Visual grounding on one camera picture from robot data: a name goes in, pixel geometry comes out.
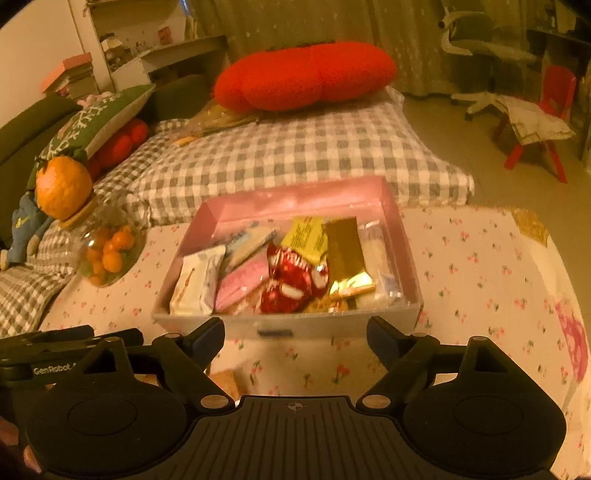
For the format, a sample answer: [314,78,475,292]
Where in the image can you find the long white cracker packet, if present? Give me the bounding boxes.
[226,226,278,273]

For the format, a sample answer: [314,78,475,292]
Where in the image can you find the crumpled pale cloth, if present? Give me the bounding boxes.
[496,95,577,146]

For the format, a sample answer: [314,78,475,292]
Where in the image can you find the person's left hand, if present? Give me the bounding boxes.
[0,416,44,472]

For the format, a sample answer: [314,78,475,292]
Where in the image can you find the stack of books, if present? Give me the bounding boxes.
[41,52,98,97]

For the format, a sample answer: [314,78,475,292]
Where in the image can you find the clear packet white candies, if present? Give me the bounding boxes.
[360,222,403,308]

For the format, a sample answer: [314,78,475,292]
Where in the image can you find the wooden jar lid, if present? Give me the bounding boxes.
[59,194,99,232]

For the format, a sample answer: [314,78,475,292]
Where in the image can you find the monkey plush toy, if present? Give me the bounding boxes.
[0,187,54,271]

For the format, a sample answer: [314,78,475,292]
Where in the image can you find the grey checked blanket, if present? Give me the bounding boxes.
[0,222,84,340]

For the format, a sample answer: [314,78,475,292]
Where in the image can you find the round glass jar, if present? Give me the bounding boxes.
[76,203,148,289]

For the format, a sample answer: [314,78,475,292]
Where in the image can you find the clear biscuit packet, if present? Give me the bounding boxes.
[311,295,354,313]

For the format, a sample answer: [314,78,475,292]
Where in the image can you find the lotus root chip packet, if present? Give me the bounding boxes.
[210,369,251,401]

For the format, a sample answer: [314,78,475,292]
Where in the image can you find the pink snack packet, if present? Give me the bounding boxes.
[215,254,273,312]

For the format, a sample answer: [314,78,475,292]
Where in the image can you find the red plastic chair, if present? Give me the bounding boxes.
[492,65,578,184]

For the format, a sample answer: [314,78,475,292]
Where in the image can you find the yellow snack packet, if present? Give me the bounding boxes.
[280,217,329,266]

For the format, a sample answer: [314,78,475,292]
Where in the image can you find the gold foil snack packet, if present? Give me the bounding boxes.
[323,217,376,298]

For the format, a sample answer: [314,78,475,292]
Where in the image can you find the pile of small oranges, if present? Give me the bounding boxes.
[85,226,134,286]

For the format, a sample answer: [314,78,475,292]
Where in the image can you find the small red plush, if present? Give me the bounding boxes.
[88,117,151,181]

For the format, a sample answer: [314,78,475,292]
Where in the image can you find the crinkled clear plastic bag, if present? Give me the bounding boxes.
[173,99,259,146]

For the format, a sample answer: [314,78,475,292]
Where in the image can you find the grey checked pillow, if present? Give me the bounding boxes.
[92,88,476,227]

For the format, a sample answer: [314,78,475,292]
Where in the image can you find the red knitted cushion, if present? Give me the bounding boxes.
[213,41,398,112]

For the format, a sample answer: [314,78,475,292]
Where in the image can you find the white snack packet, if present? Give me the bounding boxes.
[169,244,227,317]

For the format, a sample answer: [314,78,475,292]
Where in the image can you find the pink cardboard box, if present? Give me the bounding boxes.
[151,175,424,340]

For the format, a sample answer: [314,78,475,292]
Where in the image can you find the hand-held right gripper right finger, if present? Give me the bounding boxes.
[357,316,509,412]

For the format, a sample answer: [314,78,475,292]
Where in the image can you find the dark desk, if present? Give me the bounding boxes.
[526,0,591,121]

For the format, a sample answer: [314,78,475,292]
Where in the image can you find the large orange citrus fruit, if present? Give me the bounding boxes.
[36,156,93,220]

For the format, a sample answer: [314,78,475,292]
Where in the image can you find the white shelf unit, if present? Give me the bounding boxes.
[85,0,227,86]

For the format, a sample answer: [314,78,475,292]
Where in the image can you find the grey office chair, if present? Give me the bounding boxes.
[438,0,541,121]

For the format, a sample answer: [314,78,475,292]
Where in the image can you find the dark green sofa cushion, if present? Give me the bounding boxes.
[0,95,84,185]
[147,74,215,123]

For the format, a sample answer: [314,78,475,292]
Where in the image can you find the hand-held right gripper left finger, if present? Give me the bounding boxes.
[87,316,236,413]

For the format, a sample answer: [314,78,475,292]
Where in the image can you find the red snack packet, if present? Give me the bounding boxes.
[260,279,315,315]
[267,244,331,296]

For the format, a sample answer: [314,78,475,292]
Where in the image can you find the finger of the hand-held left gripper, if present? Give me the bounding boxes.
[0,325,95,346]
[0,329,144,365]

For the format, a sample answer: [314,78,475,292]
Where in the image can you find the green snowflake cushion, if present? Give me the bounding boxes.
[34,84,157,162]

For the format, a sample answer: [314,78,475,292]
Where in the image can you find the cherry print tablecloth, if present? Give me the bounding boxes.
[37,205,578,480]

